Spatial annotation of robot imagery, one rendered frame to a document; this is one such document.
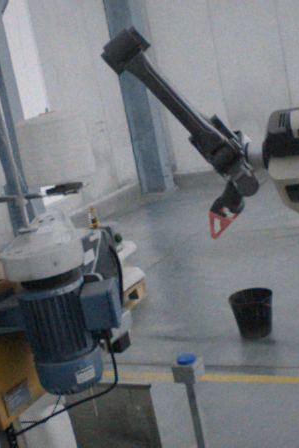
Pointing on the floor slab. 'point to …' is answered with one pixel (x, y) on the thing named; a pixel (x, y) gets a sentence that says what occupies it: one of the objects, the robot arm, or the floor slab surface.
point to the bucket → (253, 311)
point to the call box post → (197, 415)
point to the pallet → (135, 294)
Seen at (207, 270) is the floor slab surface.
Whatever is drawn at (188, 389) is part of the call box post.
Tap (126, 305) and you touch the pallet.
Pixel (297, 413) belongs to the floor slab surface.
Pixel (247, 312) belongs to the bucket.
